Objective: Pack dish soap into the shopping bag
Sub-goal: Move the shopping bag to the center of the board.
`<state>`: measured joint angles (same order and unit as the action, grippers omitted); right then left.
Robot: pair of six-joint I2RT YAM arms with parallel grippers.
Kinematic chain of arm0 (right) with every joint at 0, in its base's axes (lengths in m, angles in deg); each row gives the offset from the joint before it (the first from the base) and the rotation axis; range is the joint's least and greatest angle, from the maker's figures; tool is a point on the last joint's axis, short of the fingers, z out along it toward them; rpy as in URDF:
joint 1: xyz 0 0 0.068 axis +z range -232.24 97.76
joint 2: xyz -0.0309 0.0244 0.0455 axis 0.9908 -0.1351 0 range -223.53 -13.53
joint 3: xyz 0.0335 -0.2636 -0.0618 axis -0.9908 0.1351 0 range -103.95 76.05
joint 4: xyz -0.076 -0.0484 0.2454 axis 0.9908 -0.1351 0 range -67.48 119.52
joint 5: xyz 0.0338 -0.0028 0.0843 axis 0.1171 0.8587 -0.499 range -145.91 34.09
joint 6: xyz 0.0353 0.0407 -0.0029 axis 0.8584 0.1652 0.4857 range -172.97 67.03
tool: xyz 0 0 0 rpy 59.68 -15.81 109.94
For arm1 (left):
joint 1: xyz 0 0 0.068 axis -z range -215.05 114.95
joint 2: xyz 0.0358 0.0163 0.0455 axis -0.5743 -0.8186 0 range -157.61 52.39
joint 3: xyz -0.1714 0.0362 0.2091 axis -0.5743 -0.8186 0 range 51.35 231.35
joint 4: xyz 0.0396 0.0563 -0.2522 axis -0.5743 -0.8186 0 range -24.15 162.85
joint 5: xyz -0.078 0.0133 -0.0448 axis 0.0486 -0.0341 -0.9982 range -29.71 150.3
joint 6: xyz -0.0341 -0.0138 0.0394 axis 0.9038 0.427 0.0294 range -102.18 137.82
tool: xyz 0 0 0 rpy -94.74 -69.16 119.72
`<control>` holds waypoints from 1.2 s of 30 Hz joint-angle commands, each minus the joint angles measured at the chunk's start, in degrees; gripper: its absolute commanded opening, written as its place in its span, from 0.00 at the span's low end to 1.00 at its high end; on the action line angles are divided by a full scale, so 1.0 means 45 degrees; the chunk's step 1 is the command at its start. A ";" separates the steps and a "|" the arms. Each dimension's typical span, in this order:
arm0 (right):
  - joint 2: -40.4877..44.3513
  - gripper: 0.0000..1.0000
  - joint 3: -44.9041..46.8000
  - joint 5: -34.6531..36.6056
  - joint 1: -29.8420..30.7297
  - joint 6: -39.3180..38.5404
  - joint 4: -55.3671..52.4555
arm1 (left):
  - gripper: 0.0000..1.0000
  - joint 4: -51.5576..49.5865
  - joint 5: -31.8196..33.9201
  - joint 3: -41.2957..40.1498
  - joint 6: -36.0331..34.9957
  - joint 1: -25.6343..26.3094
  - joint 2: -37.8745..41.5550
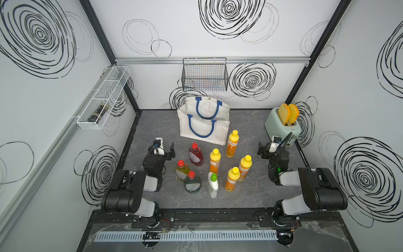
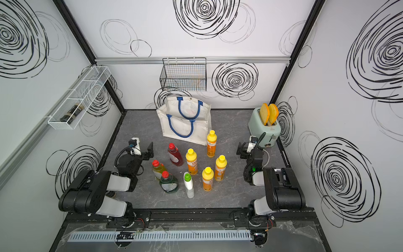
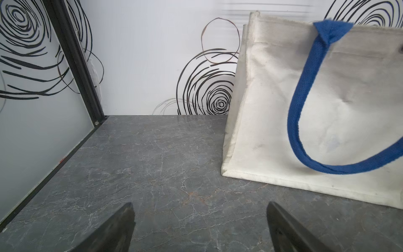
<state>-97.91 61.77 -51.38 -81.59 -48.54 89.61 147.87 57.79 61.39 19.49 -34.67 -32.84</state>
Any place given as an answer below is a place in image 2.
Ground grey slotted cable duct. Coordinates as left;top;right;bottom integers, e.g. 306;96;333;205
67;230;253;242

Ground white wire wall shelf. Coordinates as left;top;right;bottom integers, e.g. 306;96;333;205
48;66;111;130

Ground white bottle green cap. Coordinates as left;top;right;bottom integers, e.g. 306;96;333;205
183;172;194;198

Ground dark green soap bottle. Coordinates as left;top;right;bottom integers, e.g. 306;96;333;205
160;171;179;193

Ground black wire wall basket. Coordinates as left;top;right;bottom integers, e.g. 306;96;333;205
160;57;207;91

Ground orange soap bottle front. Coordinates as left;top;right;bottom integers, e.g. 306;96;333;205
202;167;214;192

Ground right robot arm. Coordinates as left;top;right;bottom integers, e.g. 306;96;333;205
236;142;306;216

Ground white canvas bag blue handles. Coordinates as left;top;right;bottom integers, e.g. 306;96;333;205
156;96;212;146

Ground bread slice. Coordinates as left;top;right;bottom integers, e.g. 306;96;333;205
268;104;279;125
259;103;270;126

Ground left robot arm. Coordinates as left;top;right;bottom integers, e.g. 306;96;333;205
58;138;154;222

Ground orange soap bottle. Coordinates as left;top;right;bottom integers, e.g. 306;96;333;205
186;149;198;175
202;167;214;192
214;155;228;181
207;130;217;158

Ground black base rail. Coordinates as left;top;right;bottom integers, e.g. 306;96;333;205
62;207;319;228

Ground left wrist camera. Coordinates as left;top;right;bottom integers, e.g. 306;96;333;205
128;138;142;156

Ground yellow-green soap bottle red cap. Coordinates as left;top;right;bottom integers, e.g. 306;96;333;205
152;160;166;181

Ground dark bottle on shelf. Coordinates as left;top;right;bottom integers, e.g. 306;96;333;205
60;104;84;125

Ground right bread slice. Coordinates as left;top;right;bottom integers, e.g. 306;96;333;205
268;104;279;125

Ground white toaster power cable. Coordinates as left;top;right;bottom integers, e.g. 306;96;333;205
261;147;271;168

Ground left bread slice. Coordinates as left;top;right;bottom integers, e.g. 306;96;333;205
259;103;270;126

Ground mint green toaster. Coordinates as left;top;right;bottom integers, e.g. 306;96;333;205
248;108;281;148

